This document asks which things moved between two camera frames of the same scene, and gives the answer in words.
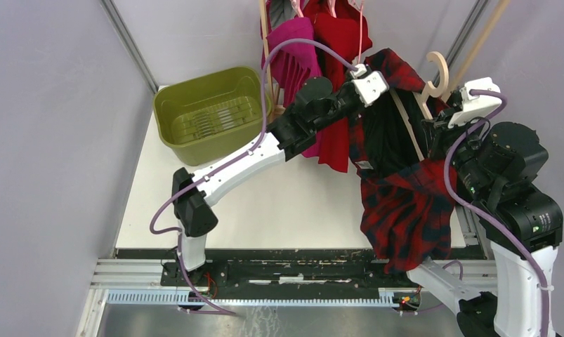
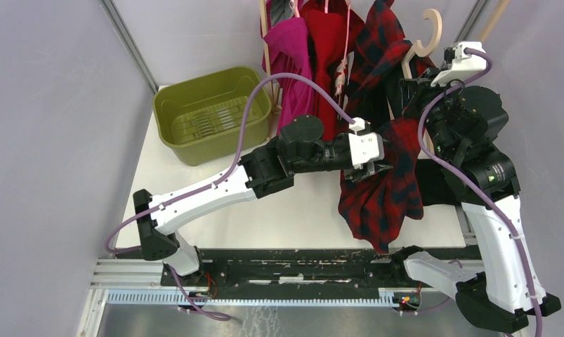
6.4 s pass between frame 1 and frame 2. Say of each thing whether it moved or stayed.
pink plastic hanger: moved
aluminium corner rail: stayed
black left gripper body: moved
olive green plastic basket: stayed
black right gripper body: moved
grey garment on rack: stayed
